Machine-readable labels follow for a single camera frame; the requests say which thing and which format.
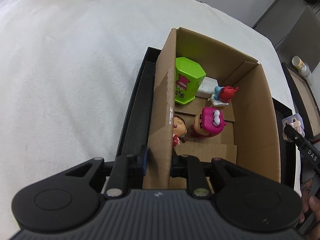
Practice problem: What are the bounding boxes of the brown haired girl figure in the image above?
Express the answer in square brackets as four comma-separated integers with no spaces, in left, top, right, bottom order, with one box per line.
[172,115,189,147]

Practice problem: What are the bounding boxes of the black rectangular tray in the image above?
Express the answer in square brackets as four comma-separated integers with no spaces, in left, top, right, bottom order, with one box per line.
[116,47,296,188]

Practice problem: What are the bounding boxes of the brown cardboard box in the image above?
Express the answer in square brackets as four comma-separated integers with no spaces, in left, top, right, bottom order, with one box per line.
[143,28,281,189]

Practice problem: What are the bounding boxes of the green hexagonal toy cup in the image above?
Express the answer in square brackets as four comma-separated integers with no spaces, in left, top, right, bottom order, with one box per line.
[175,57,206,105]

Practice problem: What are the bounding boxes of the lavender bunny cube toy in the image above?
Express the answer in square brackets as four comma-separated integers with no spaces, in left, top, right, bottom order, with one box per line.
[281,113,305,142]

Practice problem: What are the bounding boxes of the person's right hand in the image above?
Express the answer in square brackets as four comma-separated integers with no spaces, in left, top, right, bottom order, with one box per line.
[299,178,320,240]

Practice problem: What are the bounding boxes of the red blue small figure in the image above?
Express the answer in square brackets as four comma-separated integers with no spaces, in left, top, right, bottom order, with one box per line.
[207,86,239,107]

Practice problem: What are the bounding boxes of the yellow capped plastic bottle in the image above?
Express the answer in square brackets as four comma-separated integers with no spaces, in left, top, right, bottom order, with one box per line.
[291,56,312,82]

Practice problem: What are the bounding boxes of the white small box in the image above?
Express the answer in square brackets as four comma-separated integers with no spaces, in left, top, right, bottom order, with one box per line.
[195,76,218,99]

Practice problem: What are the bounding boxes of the pink haired doll figure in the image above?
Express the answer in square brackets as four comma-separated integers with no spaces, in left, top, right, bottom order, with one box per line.
[191,107,226,140]

